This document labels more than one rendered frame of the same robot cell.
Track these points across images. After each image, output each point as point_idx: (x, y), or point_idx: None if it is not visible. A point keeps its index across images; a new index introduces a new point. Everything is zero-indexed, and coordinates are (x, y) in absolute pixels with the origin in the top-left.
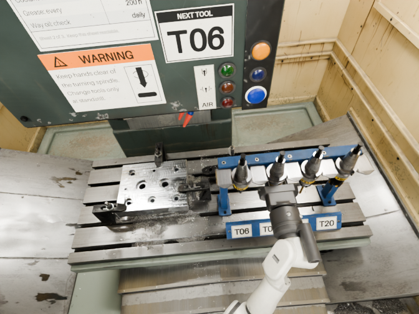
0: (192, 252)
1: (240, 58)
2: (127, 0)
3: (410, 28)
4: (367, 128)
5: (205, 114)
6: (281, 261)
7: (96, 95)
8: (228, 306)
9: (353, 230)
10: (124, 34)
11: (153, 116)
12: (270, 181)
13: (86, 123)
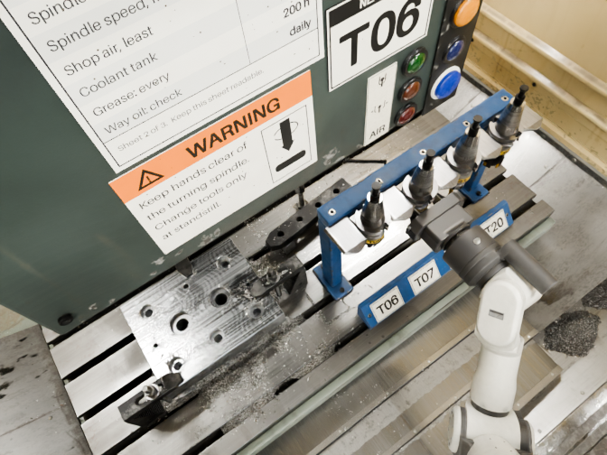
0: (331, 380)
1: (434, 34)
2: (286, 9)
3: None
4: (467, 56)
5: None
6: (508, 314)
7: (207, 205)
8: (453, 422)
9: (527, 217)
10: (271, 72)
11: None
12: (417, 206)
13: None
